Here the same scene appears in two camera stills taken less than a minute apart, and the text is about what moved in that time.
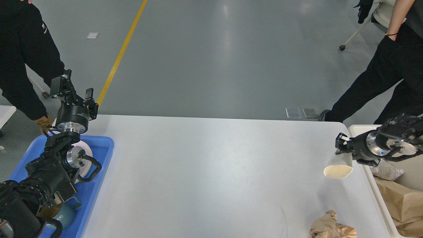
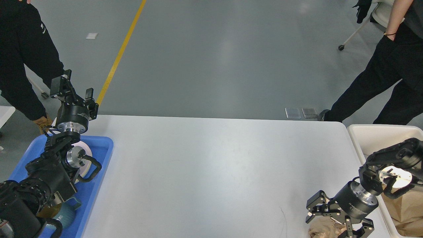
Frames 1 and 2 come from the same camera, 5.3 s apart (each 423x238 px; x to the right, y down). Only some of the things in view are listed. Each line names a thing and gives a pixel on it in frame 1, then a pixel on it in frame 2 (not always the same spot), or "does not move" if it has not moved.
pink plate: [84, 169] does not move
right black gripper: [371, 145] to [353, 200]
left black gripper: [74, 113] does not move
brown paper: [326, 227] does not move
